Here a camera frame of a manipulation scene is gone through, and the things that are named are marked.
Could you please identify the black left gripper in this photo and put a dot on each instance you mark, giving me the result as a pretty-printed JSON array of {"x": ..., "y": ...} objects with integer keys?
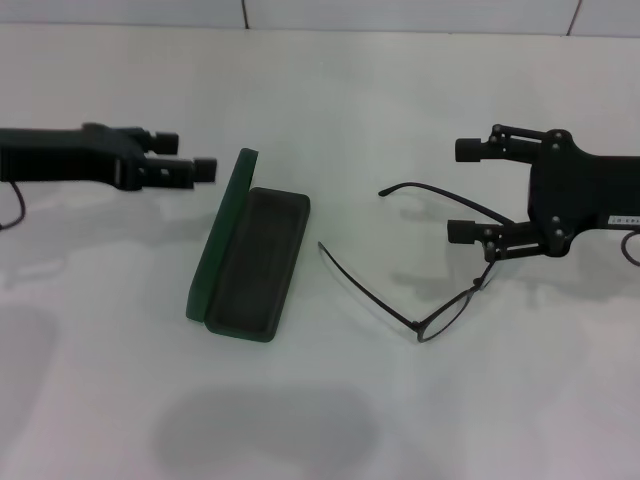
[{"x": 60, "y": 155}]

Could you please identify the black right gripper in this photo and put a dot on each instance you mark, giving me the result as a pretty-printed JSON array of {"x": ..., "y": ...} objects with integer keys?
[{"x": 575, "y": 190}]

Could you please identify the green glasses case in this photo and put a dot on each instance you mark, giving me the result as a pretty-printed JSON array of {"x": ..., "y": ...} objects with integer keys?
[{"x": 250, "y": 260}]

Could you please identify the black thin-frame glasses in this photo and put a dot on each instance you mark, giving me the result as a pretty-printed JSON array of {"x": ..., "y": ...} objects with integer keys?
[{"x": 416, "y": 325}]

